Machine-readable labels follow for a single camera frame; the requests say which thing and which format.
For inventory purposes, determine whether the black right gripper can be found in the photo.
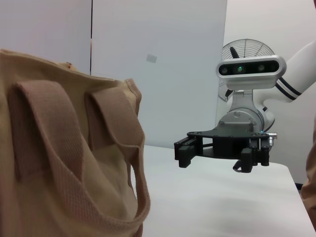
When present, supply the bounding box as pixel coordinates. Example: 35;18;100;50
173;127;272;173

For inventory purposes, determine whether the khaki canvas food bag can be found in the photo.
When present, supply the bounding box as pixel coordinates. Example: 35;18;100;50
0;48;152;237

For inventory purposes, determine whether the person in brown clothing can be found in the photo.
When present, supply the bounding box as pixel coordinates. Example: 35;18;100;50
300;129;316;237

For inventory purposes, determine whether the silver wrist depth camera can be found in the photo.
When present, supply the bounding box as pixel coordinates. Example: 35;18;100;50
216;55;287;115

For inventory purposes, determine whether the round wire-guard fan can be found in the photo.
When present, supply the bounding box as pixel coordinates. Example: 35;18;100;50
216;39;275;102

